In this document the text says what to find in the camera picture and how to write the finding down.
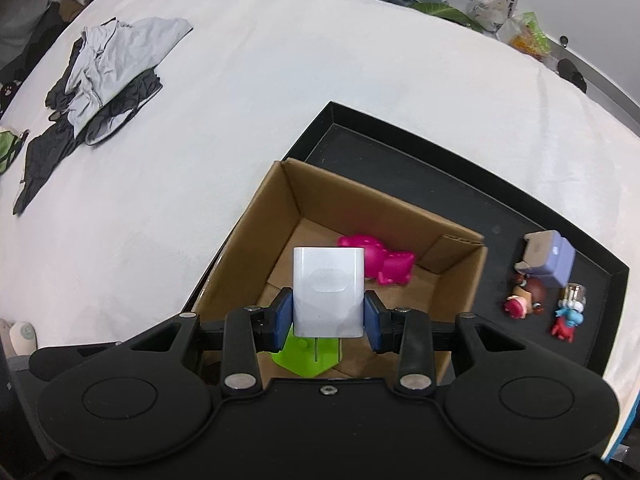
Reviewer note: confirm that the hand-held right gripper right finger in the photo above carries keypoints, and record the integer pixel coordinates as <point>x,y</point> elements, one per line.
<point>374,322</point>

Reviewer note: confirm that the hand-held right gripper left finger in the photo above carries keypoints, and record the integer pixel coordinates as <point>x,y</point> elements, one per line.
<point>282,320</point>

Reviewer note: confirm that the green hexagonal box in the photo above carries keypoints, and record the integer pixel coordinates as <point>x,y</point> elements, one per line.
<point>300,360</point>

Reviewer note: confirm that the white charger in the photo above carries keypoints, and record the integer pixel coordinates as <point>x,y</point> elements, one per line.
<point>327,290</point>

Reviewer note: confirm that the pink dinosaur toy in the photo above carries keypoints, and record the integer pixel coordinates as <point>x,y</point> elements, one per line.
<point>385,262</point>

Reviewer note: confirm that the brown cardboard box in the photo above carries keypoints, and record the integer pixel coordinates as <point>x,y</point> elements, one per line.
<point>260,240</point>

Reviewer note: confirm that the brown haired doll figurine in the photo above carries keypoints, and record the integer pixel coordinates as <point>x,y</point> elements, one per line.
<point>527,297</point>

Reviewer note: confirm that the black tray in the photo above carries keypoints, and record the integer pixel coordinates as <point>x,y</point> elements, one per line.
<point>400,160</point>

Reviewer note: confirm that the purple toy block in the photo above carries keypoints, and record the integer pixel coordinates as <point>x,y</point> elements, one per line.
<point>555,257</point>

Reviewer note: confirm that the blue red figurine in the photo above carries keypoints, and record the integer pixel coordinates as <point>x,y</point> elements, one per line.
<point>567,317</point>

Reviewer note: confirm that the black garment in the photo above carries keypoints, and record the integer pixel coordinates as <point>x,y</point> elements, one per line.
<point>47,160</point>

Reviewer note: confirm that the grey garment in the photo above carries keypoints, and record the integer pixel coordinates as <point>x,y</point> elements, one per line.
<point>115,60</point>

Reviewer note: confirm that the green pink printed cloth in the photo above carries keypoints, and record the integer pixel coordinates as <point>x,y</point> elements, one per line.
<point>10,152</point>

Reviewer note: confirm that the green snack packet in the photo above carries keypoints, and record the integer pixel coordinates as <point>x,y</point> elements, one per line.
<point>532,35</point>

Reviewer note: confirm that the clear plastic bag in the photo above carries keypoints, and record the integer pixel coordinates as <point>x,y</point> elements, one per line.
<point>487,10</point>

